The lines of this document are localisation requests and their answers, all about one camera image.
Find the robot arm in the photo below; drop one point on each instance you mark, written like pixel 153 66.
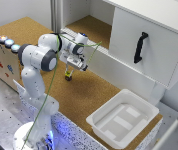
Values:
pixel 34 58

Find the red button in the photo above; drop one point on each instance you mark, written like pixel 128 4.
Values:
pixel 2 39

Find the white sliding door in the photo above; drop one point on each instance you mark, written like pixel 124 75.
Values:
pixel 162 56

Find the green button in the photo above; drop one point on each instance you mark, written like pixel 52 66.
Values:
pixel 15 47

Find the white plastic box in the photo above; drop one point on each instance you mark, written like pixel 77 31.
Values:
pixel 122 120

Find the blue button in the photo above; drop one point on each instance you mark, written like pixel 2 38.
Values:
pixel 9 42

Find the yellow block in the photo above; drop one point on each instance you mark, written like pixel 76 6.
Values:
pixel 68 73

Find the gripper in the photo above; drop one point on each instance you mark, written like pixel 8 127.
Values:
pixel 77 62

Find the white cabinet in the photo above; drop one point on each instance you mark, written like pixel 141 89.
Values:
pixel 122 75

